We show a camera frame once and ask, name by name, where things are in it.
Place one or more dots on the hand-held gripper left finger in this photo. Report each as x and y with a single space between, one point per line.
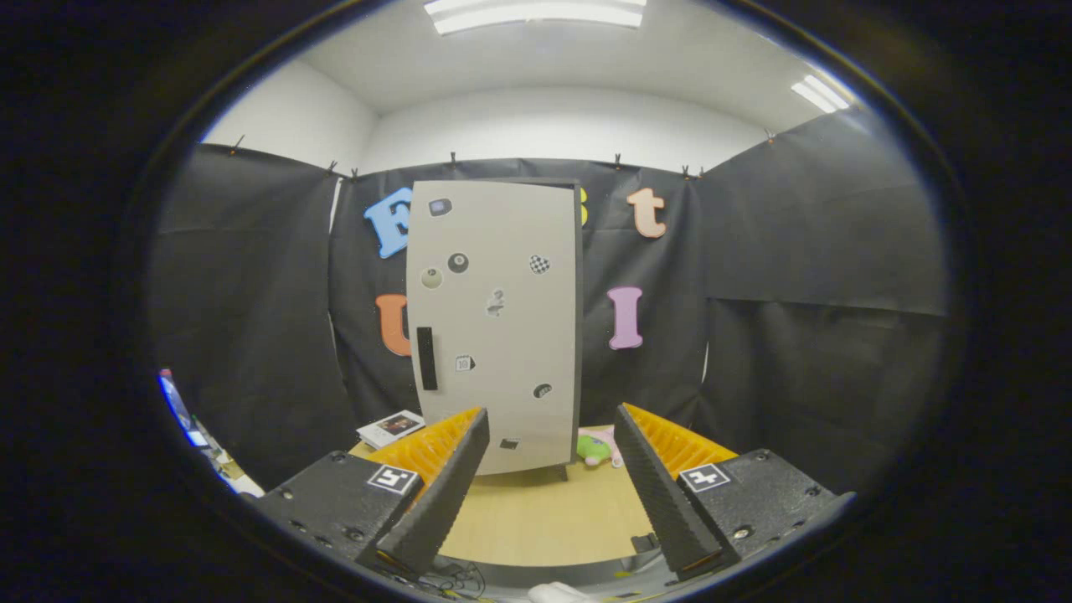
444 494

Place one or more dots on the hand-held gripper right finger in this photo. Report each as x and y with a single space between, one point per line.
662 494

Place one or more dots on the light grey shoe cabinet door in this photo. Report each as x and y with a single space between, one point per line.
502 352

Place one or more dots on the dark grey shoe cabinet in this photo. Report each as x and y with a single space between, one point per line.
579 335

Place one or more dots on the small black table clamp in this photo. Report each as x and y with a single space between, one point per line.
643 543

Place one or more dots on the green and pink plush toy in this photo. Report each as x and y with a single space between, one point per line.
593 449

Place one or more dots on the white book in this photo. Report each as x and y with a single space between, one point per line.
387 429

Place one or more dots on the blue-lit desk clutter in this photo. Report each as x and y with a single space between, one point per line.
197 435

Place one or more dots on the black backdrop cloth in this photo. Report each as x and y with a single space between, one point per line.
251 318

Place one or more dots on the small ceiling light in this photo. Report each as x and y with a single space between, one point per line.
823 92

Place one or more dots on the long ceiling light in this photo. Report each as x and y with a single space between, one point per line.
536 15

